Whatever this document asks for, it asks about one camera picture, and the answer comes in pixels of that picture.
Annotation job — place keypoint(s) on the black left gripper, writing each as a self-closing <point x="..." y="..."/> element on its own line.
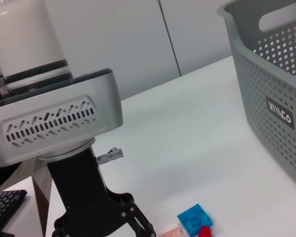
<point x="84" y="192"/>

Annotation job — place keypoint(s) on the grey perforated storage bin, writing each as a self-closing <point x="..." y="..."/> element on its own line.
<point x="261" y="98"/>

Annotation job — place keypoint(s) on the white desk with brown side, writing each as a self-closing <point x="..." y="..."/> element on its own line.
<point x="37" y="222"/>

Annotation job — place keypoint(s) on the long white brick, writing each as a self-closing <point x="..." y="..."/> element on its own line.
<point x="171" y="232"/>

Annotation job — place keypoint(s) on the blue square brick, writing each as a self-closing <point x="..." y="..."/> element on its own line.
<point x="195" y="219"/>

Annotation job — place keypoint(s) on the black computer keyboard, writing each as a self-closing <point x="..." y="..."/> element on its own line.
<point x="5" y="207"/>

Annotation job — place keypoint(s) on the black computer monitor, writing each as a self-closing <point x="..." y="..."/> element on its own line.
<point x="2" y="234"/>

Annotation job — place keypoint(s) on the dark red arch brick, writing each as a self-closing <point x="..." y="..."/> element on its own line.
<point x="205" y="232"/>

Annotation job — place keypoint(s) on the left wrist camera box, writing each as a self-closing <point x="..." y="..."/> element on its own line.
<point x="59" y="116"/>

